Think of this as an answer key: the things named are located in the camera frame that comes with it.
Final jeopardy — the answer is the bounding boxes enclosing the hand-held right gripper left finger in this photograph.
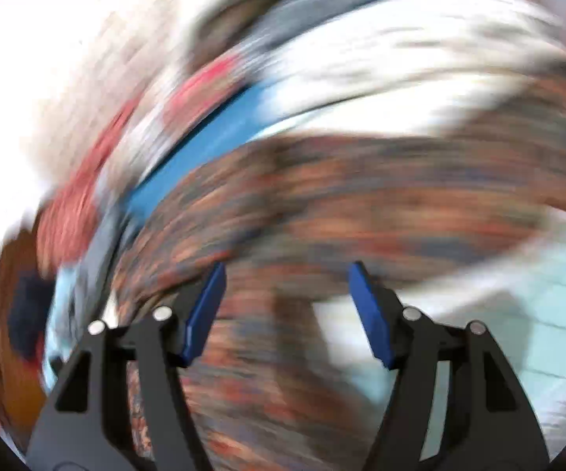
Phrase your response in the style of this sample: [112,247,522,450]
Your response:
[27,262,228,471]

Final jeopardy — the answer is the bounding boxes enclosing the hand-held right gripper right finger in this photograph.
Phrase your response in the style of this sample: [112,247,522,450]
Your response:
[348,261,551,471]

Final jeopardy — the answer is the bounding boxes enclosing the orange patterned garment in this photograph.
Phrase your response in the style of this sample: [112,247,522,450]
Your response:
[109,130,566,471]

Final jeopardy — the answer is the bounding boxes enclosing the light blue checked sheet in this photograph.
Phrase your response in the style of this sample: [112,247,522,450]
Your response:
[312,221,566,457]

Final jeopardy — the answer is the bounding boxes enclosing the blue and white cloth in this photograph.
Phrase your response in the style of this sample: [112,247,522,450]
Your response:
[116,0,566,236]

